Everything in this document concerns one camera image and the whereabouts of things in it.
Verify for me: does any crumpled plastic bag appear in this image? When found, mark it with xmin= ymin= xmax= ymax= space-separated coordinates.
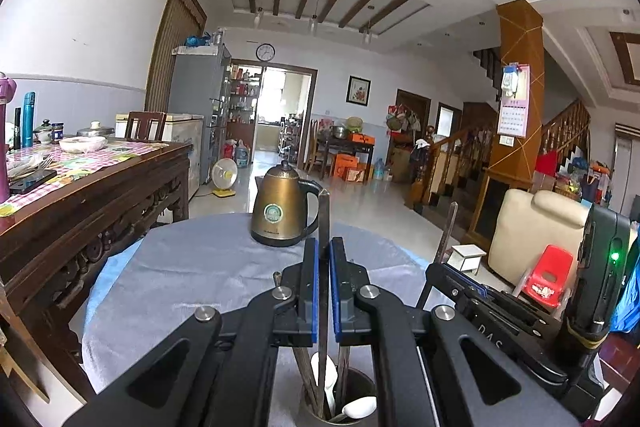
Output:
xmin=6 ymin=154 xmax=56 ymax=180

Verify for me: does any metal utensil holder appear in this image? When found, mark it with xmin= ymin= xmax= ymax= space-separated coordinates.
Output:
xmin=299 ymin=367 xmax=378 ymax=427

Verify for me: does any framed wall picture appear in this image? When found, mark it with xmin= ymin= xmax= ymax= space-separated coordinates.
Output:
xmin=346 ymin=76 xmax=372 ymax=106

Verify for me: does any wooden pillar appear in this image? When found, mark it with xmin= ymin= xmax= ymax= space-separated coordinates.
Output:
xmin=470 ymin=0 xmax=545 ymax=253

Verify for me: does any small floor fan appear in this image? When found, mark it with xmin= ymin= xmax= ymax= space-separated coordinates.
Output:
xmin=210 ymin=158 xmax=239 ymax=198

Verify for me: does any red plastic stool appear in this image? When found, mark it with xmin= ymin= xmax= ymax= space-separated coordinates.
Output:
xmin=520 ymin=244 xmax=575 ymax=308

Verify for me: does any steel pot lid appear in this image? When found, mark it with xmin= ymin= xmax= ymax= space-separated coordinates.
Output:
xmin=76 ymin=121 xmax=117 ymax=138

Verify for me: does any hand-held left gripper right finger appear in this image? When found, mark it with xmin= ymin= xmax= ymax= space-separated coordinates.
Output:
xmin=329 ymin=237 xmax=581 ymax=427

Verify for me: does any small white stool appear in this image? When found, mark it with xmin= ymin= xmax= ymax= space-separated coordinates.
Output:
xmin=446 ymin=244 xmax=487 ymax=278

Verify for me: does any bronze electric kettle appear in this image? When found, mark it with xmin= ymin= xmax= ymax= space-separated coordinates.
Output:
xmin=249 ymin=159 xmax=325 ymax=249

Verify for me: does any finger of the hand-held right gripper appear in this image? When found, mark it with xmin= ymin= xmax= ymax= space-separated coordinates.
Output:
xmin=416 ymin=262 xmax=501 ymax=309

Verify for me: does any dark carved wooden table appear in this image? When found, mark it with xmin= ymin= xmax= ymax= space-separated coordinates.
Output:
xmin=0 ymin=141 xmax=193 ymax=403

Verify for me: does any metal chopstick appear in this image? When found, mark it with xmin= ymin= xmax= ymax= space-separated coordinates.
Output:
xmin=272 ymin=271 xmax=321 ymax=415
xmin=434 ymin=202 xmax=458 ymax=265
xmin=318 ymin=188 xmax=332 ymax=363
xmin=337 ymin=344 xmax=351 ymax=418

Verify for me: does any wooden stair railing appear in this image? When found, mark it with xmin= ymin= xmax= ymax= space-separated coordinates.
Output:
xmin=410 ymin=99 xmax=591 ymax=218

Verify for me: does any lidded ceramic jar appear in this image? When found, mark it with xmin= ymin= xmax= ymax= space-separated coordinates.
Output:
xmin=33 ymin=119 xmax=55 ymax=145

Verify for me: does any brown wooden door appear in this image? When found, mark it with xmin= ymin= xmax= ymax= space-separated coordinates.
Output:
xmin=145 ymin=0 xmax=207 ymax=112

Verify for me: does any cream leather armchair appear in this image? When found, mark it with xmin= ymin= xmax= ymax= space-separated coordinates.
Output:
xmin=487 ymin=188 xmax=593 ymax=288

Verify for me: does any dark wooden chair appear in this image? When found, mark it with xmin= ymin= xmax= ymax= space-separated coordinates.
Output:
xmin=125 ymin=111 xmax=167 ymax=142

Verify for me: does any black smartphone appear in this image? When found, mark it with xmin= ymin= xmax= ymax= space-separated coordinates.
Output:
xmin=9 ymin=168 xmax=58 ymax=195

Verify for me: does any light blue table cover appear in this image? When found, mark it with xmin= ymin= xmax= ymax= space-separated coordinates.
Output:
xmin=92 ymin=241 xmax=147 ymax=310

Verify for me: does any white chest freezer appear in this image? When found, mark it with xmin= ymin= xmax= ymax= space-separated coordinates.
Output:
xmin=115 ymin=113 xmax=205 ymax=198

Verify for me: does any glass display cabinet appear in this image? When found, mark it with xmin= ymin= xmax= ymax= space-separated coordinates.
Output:
xmin=227 ymin=63 xmax=262 ymax=158

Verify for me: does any grey table cloth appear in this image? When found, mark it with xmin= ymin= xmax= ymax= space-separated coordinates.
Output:
xmin=82 ymin=213 xmax=441 ymax=427

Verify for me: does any dark side table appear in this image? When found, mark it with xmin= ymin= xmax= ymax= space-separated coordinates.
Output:
xmin=315 ymin=134 xmax=376 ymax=181

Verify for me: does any grey refrigerator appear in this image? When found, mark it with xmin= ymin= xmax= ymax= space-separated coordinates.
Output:
xmin=167 ymin=46 xmax=232 ymax=185

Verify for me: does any pink checkered tablecloth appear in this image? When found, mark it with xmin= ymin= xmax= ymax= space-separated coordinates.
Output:
xmin=0 ymin=142 xmax=166 ymax=218

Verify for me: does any teal thermos bottle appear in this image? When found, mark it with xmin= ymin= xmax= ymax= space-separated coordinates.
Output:
xmin=22 ymin=92 xmax=37 ymax=148

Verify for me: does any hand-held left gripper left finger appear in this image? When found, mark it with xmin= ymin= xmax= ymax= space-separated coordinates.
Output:
xmin=62 ymin=237 xmax=321 ymax=427

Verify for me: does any wall calendar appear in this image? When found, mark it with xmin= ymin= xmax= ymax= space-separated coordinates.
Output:
xmin=496 ymin=63 xmax=531 ymax=138

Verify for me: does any purple bottle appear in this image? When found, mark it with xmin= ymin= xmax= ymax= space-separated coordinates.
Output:
xmin=0 ymin=74 xmax=16 ymax=204

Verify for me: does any white ceramic bowl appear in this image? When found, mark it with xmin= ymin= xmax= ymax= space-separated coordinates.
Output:
xmin=59 ymin=136 xmax=107 ymax=154

